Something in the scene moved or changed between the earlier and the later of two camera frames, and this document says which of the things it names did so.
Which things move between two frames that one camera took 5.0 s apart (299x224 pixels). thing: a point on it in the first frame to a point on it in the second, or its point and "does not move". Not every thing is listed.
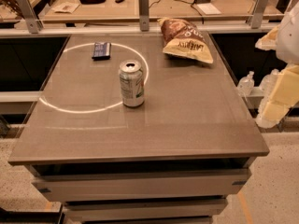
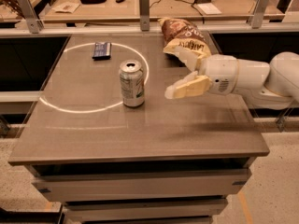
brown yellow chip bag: [181, 38] does not move
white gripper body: [289, 37] to [220, 73]
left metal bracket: [32, 18] does not move
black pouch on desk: [92, 1] does not move
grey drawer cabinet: [176, 159] does not move
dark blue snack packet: [102, 51] does not move
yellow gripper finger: [269, 41] to [192, 84]
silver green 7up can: [132, 83] does not move
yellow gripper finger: [282, 97] to [191, 57]
